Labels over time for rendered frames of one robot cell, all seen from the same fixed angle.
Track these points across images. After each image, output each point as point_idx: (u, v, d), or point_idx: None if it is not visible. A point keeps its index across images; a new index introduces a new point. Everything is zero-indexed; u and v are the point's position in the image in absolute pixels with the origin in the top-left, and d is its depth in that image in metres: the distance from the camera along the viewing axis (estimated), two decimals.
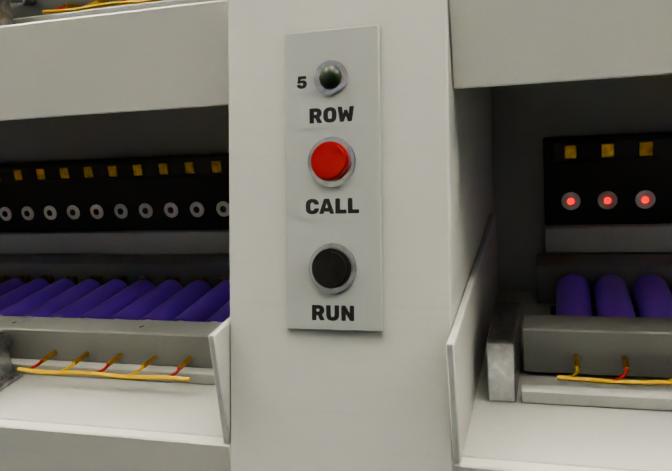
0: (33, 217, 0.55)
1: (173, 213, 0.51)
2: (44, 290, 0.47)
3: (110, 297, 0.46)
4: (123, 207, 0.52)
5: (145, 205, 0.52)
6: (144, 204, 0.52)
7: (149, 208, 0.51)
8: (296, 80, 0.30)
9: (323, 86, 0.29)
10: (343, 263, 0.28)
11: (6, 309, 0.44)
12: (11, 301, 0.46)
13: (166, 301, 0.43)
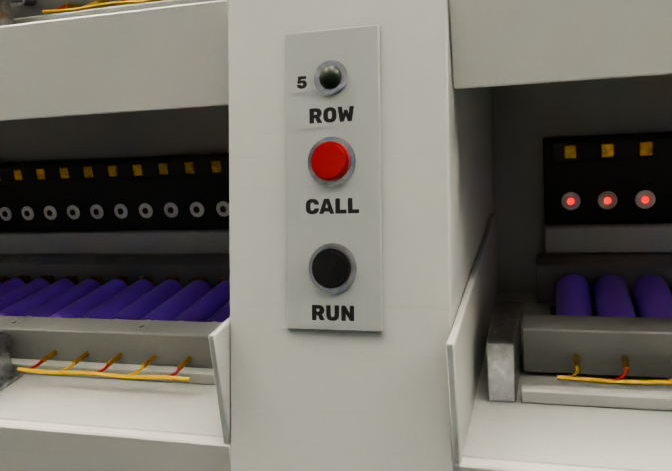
0: (33, 217, 0.55)
1: (173, 213, 0.51)
2: (44, 290, 0.47)
3: (110, 297, 0.46)
4: (123, 207, 0.52)
5: (145, 205, 0.52)
6: (144, 204, 0.52)
7: (149, 208, 0.51)
8: (296, 80, 0.30)
9: (323, 86, 0.29)
10: (343, 263, 0.28)
11: (6, 309, 0.44)
12: (11, 301, 0.46)
13: (166, 301, 0.43)
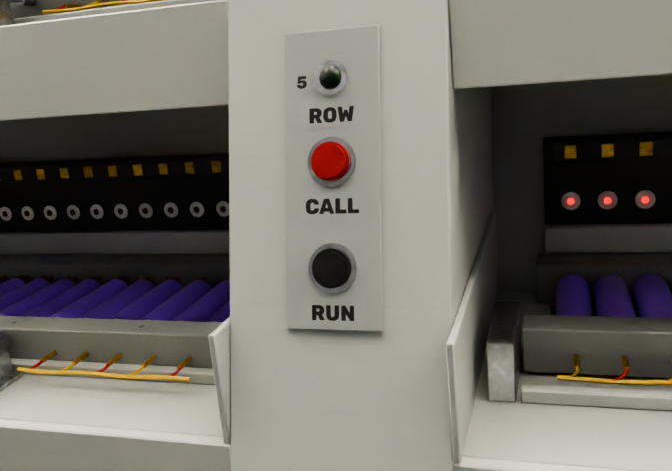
0: (33, 217, 0.55)
1: (173, 213, 0.51)
2: (44, 290, 0.47)
3: (110, 297, 0.46)
4: (123, 207, 0.52)
5: (145, 205, 0.52)
6: (144, 204, 0.52)
7: (149, 208, 0.51)
8: (296, 80, 0.30)
9: (323, 86, 0.29)
10: (343, 263, 0.28)
11: (6, 309, 0.44)
12: (11, 301, 0.46)
13: (166, 301, 0.43)
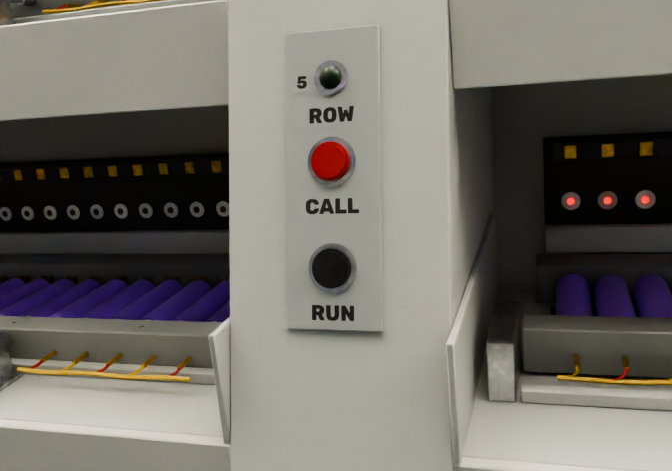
0: (33, 217, 0.55)
1: (173, 213, 0.51)
2: (44, 290, 0.47)
3: (110, 297, 0.46)
4: (123, 207, 0.52)
5: (145, 205, 0.52)
6: (144, 204, 0.52)
7: (149, 208, 0.51)
8: (296, 80, 0.30)
9: (323, 86, 0.29)
10: (343, 263, 0.28)
11: (6, 309, 0.44)
12: (11, 301, 0.46)
13: (166, 301, 0.43)
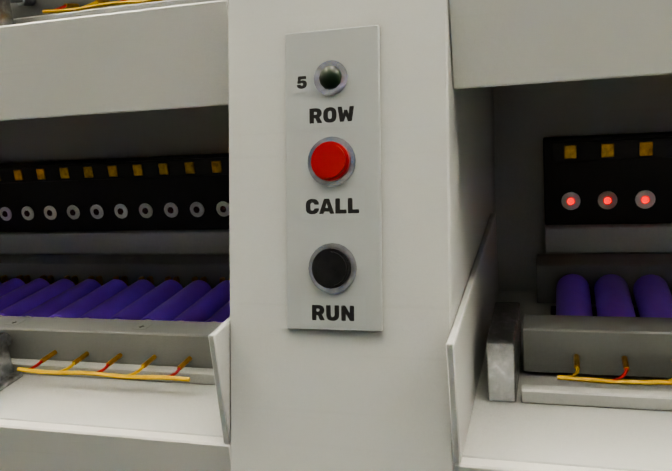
0: (33, 217, 0.55)
1: (173, 213, 0.51)
2: (44, 290, 0.47)
3: (110, 297, 0.46)
4: (123, 207, 0.52)
5: (145, 205, 0.52)
6: (144, 204, 0.52)
7: (149, 208, 0.51)
8: (296, 80, 0.30)
9: (323, 86, 0.29)
10: (343, 263, 0.28)
11: (6, 309, 0.44)
12: (11, 301, 0.46)
13: (166, 301, 0.43)
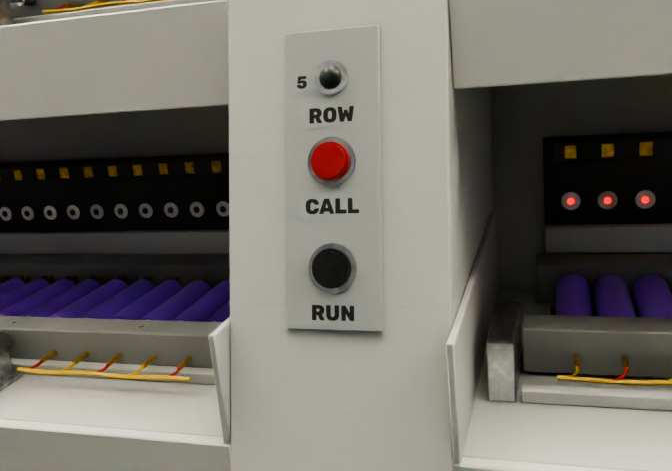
0: (33, 217, 0.55)
1: (173, 213, 0.51)
2: (44, 290, 0.47)
3: (110, 297, 0.46)
4: (123, 207, 0.52)
5: (145, 205, 0.52)
6: (144, 204, 0.52)
7: (149, 208, 0.51)
8: (296, 80, 0.30)
9: (323, 86, 0.29)
10: (343, 263, 0.28)
11: (6, 309, 0.44)
12: (11, 301, 0.46)
13: (166, 301, 0.43)
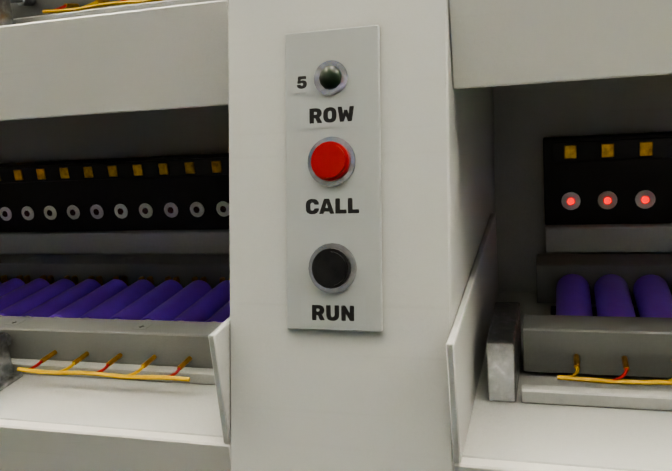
0: (33, 217, 0.55)
1: (173, 213, 0.51)
2: (44, 290, 0.47)
3: (110, 297, 0.46)
4: (123, 207, 0.52)
5: (145, 205, 0.52)
6: (144, 204, 0.52)
7: (149, 208, 0.51)
8: (296, 80, 0.30)
9: (323, 86, 0.29)
10: (343, 263, 0.28)
11: (6, 309, 0.44)
12: (11, 301, 0.46)
13: (166, 301, 0.43)
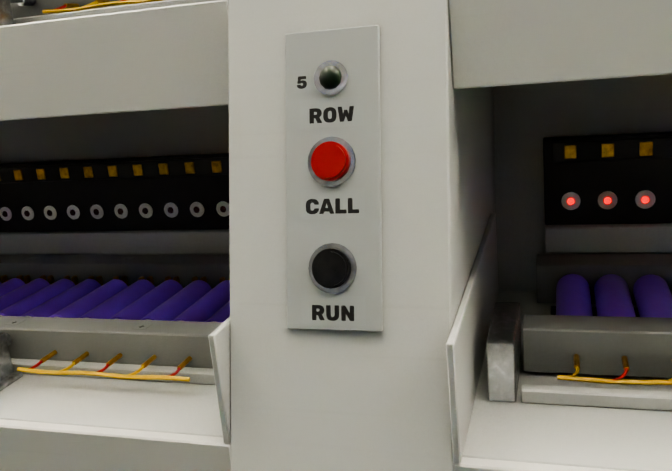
0: (33, 217, 0.55)
1: (173, 213, 0.51)
2: (44, 290, 0.47)
3: (110, 297, 0.46)
4: (123, 207, 0.52)
5: (145, 205, 0.52)
6: (144, 204, 0.52)
7: (149, 208, 0.51)
8: (296, 80, 0.30)
9: (323, 86, 0.29)
10: (343, 263, 0.28)
11: (6, 309, 0.44)
12: (11, 301, 0.46)
13: (166, 301, 0.43)
